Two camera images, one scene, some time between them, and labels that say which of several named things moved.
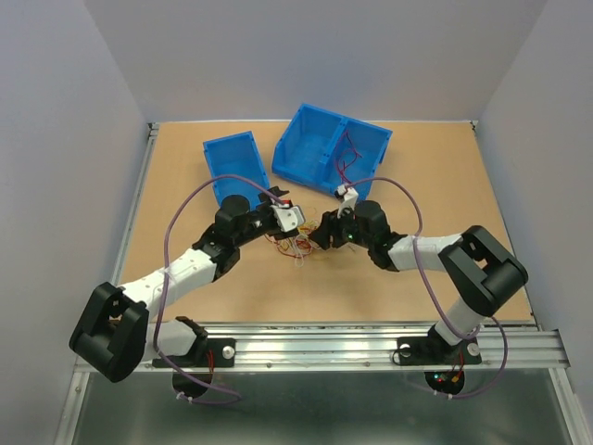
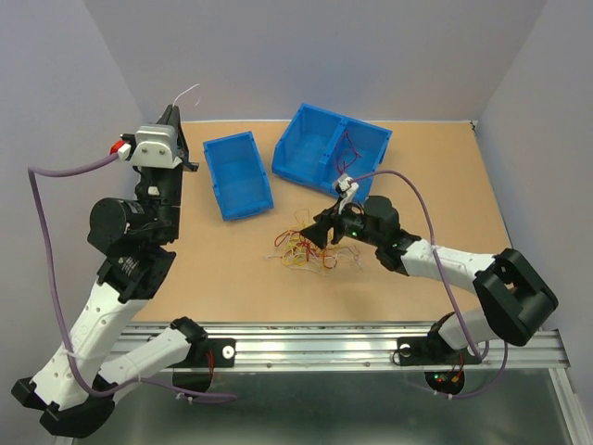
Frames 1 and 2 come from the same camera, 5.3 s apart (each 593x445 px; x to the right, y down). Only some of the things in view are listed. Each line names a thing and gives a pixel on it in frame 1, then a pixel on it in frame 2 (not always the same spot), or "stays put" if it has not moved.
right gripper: x=329 y=224 stays put
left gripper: x=266 y=205 to x=172 y=117
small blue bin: x=236 y=154 stays put
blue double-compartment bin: x=327 y=150 stays put
